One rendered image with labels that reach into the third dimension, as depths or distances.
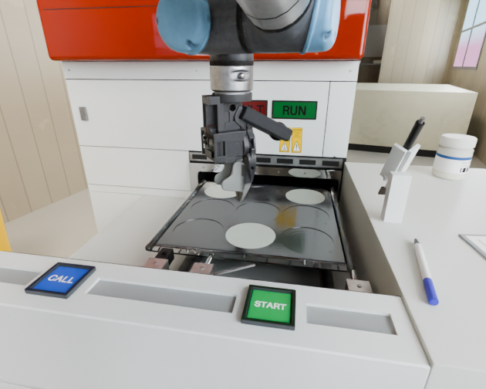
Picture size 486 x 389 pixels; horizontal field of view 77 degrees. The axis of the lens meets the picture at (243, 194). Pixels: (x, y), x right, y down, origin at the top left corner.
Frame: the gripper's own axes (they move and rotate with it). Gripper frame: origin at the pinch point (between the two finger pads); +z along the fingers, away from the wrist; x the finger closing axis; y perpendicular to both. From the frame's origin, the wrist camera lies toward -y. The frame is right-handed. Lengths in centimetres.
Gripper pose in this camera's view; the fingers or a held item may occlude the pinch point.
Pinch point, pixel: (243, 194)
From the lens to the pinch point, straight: 62.7
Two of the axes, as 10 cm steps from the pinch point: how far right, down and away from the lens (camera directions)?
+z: 0.0, 9.2, 3.9
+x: 4.4, 3.5, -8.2
